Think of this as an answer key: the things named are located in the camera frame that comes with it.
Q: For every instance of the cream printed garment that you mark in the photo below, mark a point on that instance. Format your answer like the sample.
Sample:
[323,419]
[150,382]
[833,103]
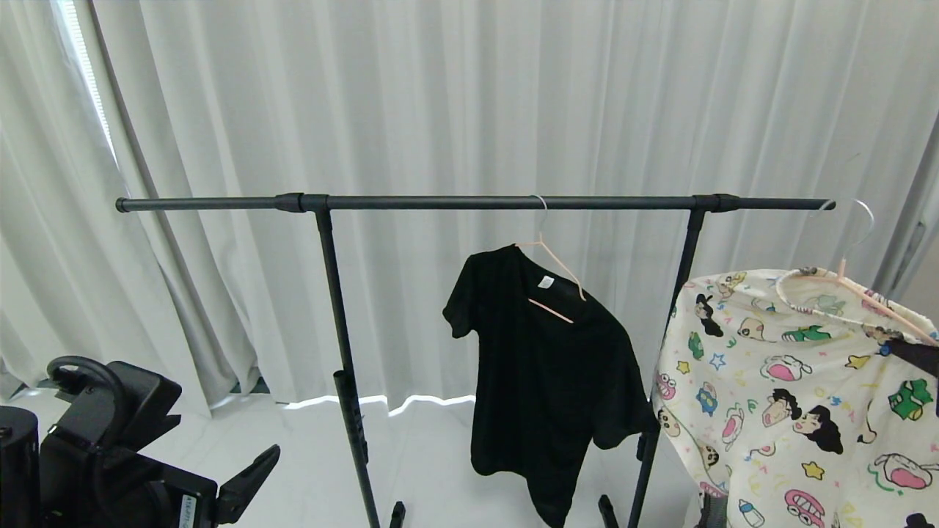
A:
[792,411]

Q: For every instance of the pink clothes hanger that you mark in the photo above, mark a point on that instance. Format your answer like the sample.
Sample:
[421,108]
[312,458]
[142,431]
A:
[880,304]
[554,258]

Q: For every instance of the black garment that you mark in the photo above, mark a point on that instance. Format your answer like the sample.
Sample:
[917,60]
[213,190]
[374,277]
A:
[543,381]

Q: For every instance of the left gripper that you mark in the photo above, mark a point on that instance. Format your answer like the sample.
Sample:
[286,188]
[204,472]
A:
[147,491]

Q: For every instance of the white curtain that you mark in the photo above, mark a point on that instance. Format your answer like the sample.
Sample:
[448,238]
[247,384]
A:
[440,95]

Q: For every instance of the black clothes rack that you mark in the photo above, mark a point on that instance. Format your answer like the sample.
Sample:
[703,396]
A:
[440,202]

